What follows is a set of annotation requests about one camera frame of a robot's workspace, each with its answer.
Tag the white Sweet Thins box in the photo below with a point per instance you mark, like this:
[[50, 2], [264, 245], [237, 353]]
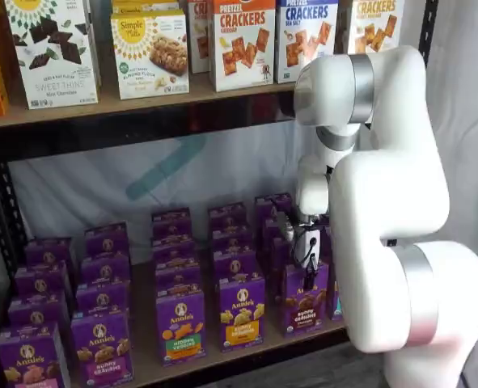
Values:
[[52, 72]]

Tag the purple Annie's box teal band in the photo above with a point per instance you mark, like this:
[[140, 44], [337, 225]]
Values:
[[335, 303]]

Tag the white almond flour bars box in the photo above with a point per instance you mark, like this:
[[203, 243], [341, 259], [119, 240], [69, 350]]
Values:
[[149, 60], [145, 6]]

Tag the yellow pretzel crackers box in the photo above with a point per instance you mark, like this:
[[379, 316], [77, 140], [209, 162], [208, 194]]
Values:
[[376, 28]]

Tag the purple Annie's box green band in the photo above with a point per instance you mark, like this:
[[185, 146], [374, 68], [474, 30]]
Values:
[[170, 216], [180, 327], [178, 275], [172, 232], [174, 251]]

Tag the black metal shelf rack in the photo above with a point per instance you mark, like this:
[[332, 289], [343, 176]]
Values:
[[101, 133]]

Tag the white sheet with teal stripe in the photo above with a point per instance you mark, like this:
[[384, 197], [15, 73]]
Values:
[[101, 190]]

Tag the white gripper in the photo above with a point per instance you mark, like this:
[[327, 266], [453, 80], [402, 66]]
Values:
[[305, 242]]

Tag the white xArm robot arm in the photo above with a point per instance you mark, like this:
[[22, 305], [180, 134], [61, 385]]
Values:
[[384, 182]]

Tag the wooden shelf board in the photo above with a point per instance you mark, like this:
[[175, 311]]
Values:
[[141, 107], [143, 323]]

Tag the blue pretzel crackers box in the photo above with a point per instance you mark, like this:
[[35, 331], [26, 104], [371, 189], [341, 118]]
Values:
[[303, 36]]

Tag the purple Annie's box yellow band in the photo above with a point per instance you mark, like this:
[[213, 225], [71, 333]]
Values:
[[230, 238], [242, 315], [234, 264], [226, 216]]

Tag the purple Annie's box magenta band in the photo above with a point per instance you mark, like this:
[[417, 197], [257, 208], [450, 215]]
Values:
[[107, 242], [101, 299], [105, 268], [101, 351]]

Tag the white fabric curtain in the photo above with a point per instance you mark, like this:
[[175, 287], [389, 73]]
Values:
[[473, 121]]

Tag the purple Annie's box pink band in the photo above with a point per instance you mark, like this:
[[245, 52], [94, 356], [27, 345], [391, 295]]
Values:
[[28, 359], [48, 254], [36, 311], [40, 283]]

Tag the orange pretzel crackers box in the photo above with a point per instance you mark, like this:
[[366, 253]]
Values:
[[242, 48], [200, 40]]

